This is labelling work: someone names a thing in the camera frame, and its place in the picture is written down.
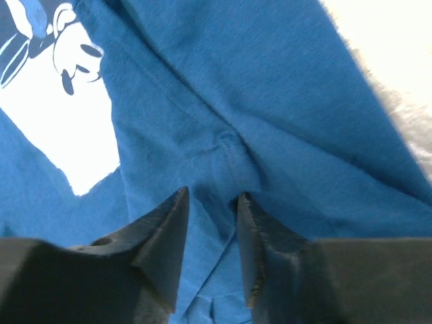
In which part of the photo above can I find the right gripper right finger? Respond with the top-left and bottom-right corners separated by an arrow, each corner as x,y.
237,193 -> 309,309

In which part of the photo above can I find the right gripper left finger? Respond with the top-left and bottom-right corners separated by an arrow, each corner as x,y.
70,186 -> 189,314

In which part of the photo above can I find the blue printed t shirt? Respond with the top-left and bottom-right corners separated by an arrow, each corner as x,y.
1,1 -> 431,323

